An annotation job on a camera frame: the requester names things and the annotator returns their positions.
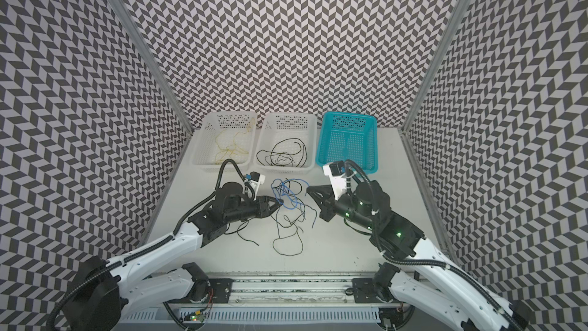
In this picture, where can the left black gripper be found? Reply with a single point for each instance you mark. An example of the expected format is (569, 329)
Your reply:
(262, 207)

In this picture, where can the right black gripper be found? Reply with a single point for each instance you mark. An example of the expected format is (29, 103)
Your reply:
(331, 202)

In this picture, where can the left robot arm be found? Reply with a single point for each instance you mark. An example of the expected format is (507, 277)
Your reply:
(105, 291)

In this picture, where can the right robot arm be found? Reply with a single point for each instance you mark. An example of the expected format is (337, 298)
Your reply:
(415, 271)

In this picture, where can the teal plastic basket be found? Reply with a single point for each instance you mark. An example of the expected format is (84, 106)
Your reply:
(351, 136)

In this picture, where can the middle white plastic basket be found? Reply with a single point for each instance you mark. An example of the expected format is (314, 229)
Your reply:
(287, 143)

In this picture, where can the white plastic basket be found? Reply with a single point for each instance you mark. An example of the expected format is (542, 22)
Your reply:
(225, 135)
(287, 143)

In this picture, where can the left white plastic basket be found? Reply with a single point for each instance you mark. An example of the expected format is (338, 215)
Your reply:
(225, 135)

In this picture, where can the small circuit board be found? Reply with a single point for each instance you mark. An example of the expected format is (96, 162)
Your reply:
(195, 317)

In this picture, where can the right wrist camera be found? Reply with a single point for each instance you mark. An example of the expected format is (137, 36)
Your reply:
(338, 177)

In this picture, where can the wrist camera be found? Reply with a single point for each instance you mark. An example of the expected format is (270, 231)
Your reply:
(338, 177)
(255, 180)

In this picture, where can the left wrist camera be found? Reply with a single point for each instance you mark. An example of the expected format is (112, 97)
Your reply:
(255, 180)

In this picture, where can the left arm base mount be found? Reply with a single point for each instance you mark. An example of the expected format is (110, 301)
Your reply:
(215, 290)

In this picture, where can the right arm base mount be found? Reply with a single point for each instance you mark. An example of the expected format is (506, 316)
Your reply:
(365, 290)

